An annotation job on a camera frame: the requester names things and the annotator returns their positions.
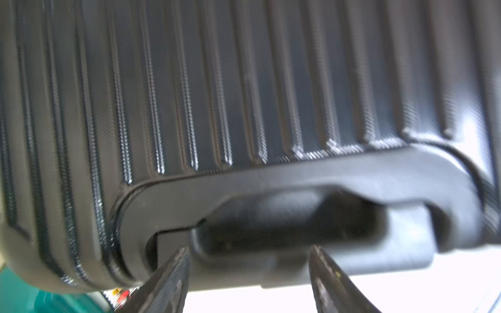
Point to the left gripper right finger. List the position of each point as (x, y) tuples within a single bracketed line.
[(333, 289)]

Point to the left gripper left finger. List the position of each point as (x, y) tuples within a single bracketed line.
[(167, 288)]

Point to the black hard-shell suitcase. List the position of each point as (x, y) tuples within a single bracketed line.
[(248, 131)]

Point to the green plastic tool case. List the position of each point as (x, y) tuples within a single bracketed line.
[(19, 296)]

